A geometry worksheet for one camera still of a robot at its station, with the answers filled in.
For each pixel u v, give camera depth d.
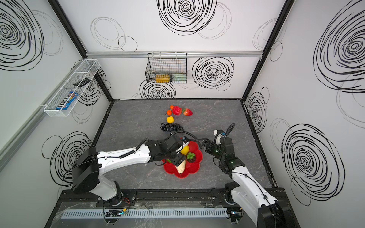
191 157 0.82
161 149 0.59
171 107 1.12
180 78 0.87
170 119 1.02
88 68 0.92
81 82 0.77
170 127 0.97
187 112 1.08
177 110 1.05
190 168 0.83
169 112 1.08
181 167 0.79
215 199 0.73
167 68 0.99
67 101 0.67
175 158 0.70
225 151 0.63
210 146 0.72
